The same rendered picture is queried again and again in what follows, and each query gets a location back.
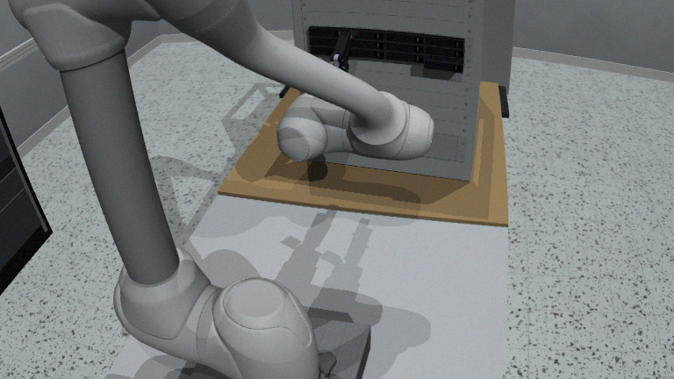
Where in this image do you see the tan flat wooden board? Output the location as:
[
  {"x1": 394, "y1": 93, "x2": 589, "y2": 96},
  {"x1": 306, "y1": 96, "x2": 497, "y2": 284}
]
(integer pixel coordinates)
[{"x1": 218, "y1": 81, "x2": 508, "y2": 227}]

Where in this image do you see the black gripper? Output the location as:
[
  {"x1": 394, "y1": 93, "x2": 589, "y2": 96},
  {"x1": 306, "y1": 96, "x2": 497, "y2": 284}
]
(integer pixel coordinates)
[{"x1": 330, "y1": 31, "x2": 360, "y2": 72}]

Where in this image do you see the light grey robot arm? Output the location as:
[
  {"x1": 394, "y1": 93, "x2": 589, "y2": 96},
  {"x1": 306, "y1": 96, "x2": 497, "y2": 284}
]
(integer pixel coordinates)
[{"x1": 8, "y1": 0, "x2": 434, "y2": 379}]

